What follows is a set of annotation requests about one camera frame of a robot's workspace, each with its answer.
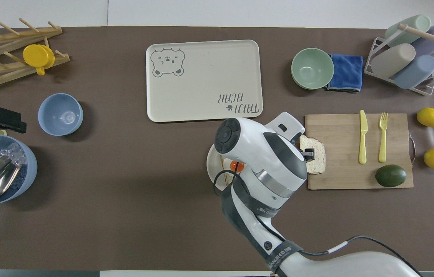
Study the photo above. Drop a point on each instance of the white bread slice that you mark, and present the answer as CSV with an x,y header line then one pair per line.
x,y
318,154

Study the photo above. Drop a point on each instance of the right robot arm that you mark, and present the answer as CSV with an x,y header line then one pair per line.
x,y
263,154

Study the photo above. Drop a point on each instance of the white round plate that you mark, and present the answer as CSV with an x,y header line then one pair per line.
x,y
212,165

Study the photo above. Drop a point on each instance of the wooden cutting board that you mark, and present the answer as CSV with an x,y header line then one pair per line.
x,y
340,130

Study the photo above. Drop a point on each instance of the yellow plastic knife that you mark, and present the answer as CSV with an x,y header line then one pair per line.
x,y
363,138

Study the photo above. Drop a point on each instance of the orange tomato piece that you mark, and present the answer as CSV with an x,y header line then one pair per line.
x,y
236,166

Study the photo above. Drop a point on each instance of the yellow plastic fork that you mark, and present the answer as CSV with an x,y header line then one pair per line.
x,y
383,142

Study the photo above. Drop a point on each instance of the bread slice with filling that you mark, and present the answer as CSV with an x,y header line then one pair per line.
x,y
227,177

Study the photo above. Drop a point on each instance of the green avocado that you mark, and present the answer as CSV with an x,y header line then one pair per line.
x,y
390,176

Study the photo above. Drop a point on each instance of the green bowl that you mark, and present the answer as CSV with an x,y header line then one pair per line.
x,y
312,69

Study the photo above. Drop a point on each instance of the blue cloth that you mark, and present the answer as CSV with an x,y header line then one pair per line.
x,y
347,71

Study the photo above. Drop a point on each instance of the beige cup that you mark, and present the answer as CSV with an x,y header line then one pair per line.
x,y
391,61

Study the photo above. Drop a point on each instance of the cream tray with bear print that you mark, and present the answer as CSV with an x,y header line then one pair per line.
x,y
205,77

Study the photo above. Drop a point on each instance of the grey-blue cup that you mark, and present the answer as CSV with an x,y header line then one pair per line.
x,y
414,73

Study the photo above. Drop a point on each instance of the green cup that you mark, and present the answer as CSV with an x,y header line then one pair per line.
x,y
413,25

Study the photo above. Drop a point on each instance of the blue bowl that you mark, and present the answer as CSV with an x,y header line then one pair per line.
x,y
60,114

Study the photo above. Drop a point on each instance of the blue ice bucket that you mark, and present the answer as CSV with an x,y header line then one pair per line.
x,y
28,169

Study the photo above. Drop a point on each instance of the yellow cup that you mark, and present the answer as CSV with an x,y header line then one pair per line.
x,y
38,55

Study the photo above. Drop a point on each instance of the clear ice cubes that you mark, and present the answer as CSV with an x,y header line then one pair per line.
x,y
7,151

